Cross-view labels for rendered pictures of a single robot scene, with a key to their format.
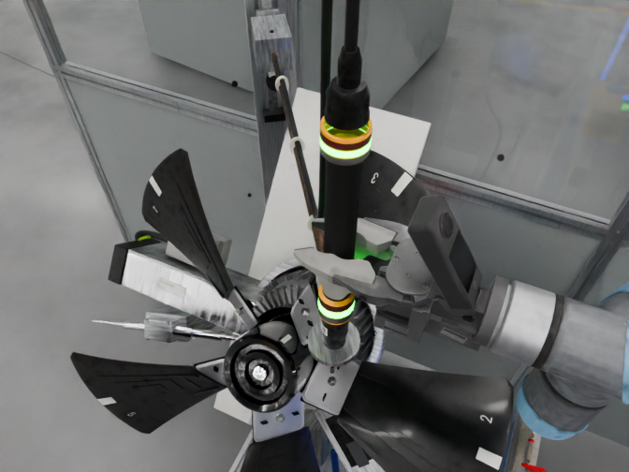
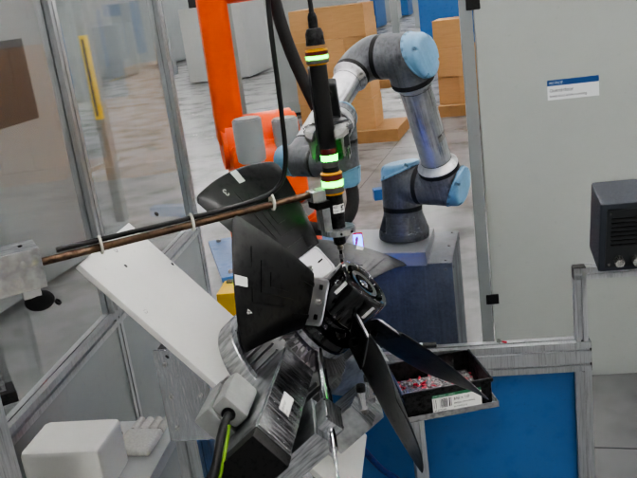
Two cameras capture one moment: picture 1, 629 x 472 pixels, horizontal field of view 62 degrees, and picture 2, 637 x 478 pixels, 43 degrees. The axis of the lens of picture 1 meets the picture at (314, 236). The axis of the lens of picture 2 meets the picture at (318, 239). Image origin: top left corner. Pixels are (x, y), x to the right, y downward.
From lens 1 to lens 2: 1.69 m
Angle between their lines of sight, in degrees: 87
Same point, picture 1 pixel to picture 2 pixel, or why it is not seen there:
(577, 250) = (115, 352)
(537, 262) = (113, 393)
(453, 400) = (333, 253)
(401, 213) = (257, 180)
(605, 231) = (115, 316)
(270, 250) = (215, 371)
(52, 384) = not seen: outside the picture
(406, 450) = (373, 264)
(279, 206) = (178, 341)
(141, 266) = (271, 419)
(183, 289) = (286, 394)
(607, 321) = not seen: hidden behind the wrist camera
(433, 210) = not seen: hidden behind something
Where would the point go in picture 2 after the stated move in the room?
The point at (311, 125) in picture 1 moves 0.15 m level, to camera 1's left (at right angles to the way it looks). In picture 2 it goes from (114, 277) to (119, 303)
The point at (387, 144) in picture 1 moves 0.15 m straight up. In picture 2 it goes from (139, 249) to (124, 177)
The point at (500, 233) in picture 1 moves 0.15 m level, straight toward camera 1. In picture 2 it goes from (91, 393) to (146, 392)
